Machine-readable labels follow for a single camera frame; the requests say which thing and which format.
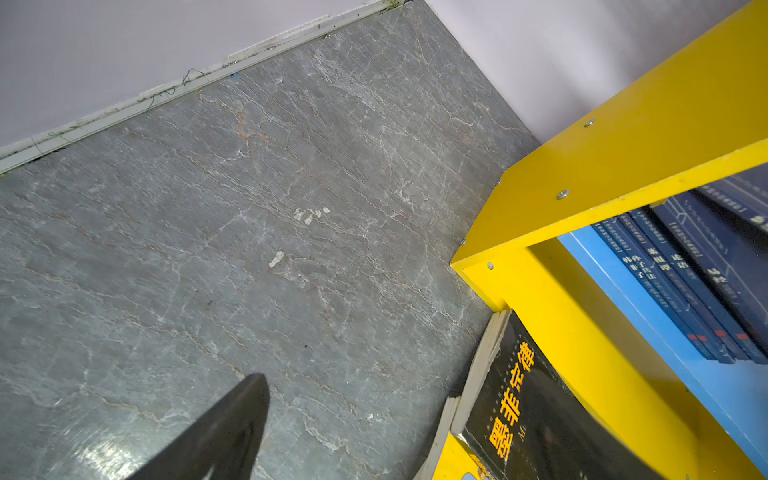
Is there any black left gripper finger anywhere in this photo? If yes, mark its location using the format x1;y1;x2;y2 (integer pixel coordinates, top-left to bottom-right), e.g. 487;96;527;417
131;373;270;479

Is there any blue book Sunzi label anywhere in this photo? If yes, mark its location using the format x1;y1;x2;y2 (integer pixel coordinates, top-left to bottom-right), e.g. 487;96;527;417
594;210;764;364

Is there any black book orange title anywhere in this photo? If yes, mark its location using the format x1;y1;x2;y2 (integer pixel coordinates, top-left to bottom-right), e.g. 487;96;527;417
451;310;659;479

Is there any yellow wooden bookshelf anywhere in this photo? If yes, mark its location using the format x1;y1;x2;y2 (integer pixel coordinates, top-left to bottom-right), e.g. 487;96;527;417
451;1;767;479

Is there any blue book yellow label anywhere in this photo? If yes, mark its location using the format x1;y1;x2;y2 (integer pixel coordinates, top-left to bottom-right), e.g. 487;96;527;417
590;217;736;365

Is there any yellow cartoon cover book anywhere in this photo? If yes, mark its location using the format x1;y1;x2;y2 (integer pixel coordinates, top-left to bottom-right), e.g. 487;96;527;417
413;397;491;480

